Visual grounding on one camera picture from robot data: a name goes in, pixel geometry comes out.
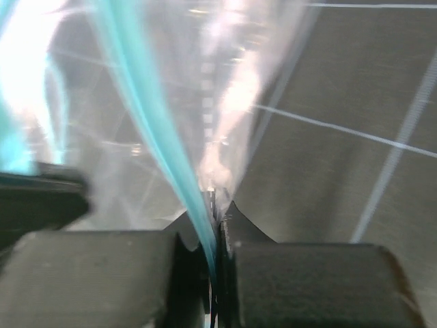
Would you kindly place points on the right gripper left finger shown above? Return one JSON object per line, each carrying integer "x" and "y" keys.
{"x": 142, "y": 278}

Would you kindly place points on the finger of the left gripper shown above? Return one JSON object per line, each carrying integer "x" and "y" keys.
{"x": 52, "y": 199}

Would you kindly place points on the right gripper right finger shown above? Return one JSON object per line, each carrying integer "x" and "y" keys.
{"x": 263, "y": 283}

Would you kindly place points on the clear zip bag blue zipper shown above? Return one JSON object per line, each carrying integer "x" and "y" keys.
{"x": 153, "y": 101}

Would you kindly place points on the black gridded mat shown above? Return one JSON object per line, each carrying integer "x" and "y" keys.
{"x": 345, "y": 146}

